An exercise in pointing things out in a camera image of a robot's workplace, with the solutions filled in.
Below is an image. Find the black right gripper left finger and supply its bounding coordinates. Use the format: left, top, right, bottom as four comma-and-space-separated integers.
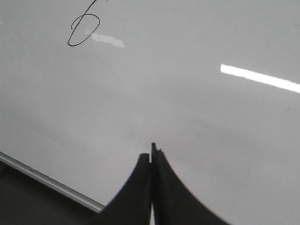
88, 153, 151, 225

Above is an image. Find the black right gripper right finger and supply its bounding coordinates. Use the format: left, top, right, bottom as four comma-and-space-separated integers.
151, 142, 228, 225

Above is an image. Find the white glossy whiteboard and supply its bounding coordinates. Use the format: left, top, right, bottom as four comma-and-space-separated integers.
0, 0, 300, 225

